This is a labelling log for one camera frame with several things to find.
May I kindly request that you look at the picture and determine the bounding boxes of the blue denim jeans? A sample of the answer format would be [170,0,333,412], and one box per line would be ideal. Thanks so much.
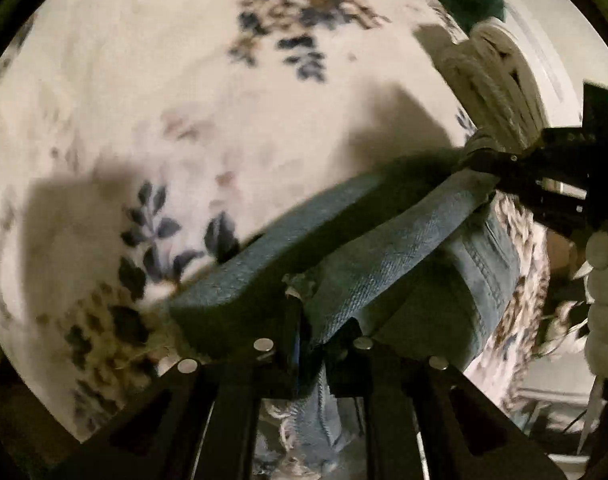
[168,130,521,474]

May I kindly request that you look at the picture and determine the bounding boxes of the white gloved right hand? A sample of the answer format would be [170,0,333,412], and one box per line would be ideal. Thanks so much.
[584,231,608,380]

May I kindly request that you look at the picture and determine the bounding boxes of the beige striped pillow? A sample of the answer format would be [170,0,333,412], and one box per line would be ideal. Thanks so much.
[432,20,550,154]

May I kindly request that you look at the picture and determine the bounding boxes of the floral patterned bed blanket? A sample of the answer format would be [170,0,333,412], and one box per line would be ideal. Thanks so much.
[0,0,553,480]

